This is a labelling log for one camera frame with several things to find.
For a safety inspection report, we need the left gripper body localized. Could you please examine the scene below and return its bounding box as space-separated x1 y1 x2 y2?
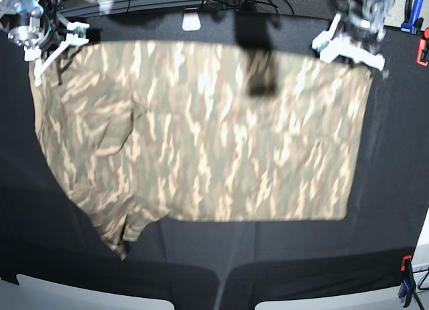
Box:
321 13 385 72

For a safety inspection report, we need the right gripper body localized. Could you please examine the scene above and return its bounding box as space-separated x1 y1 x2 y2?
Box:
46 7 101 56

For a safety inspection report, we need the camouflage t-shirt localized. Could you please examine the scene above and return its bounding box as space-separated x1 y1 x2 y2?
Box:
29 41 373 257

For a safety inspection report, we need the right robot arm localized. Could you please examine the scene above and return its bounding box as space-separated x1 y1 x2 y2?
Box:
1 0 90 87

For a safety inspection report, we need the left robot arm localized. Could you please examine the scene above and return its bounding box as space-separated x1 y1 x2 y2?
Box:
311 0 395 79

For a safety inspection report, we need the blue clamp top right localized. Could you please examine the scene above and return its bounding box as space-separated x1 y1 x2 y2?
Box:
400 0 424 34

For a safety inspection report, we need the orange clamp far right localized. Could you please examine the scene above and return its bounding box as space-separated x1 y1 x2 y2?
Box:
416 28 429 66

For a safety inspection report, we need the white tab on cloth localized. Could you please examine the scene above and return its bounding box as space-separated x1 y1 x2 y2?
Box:
182 8 202 32

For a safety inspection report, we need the black table cloth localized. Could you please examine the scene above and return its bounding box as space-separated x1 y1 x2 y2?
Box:
1 11 428 309

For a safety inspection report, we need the orange blue clamp bottom right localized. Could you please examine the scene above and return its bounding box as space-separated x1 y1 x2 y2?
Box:
398 255 425 310

